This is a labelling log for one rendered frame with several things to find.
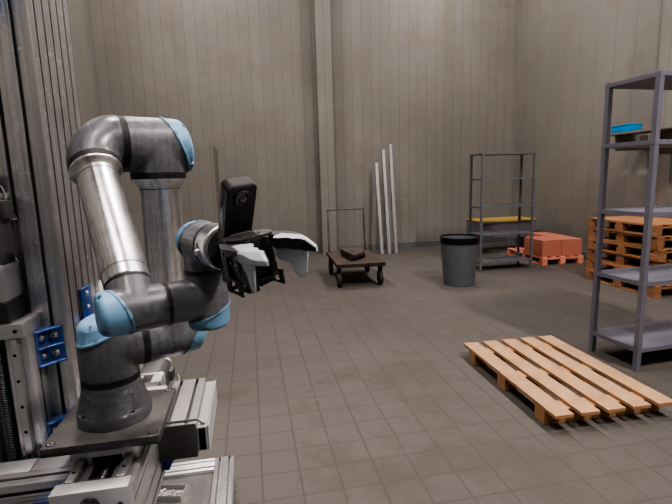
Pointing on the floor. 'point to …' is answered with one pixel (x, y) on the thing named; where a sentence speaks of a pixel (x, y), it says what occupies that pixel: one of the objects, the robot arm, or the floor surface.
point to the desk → (501, 226)
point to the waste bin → (459, 259)
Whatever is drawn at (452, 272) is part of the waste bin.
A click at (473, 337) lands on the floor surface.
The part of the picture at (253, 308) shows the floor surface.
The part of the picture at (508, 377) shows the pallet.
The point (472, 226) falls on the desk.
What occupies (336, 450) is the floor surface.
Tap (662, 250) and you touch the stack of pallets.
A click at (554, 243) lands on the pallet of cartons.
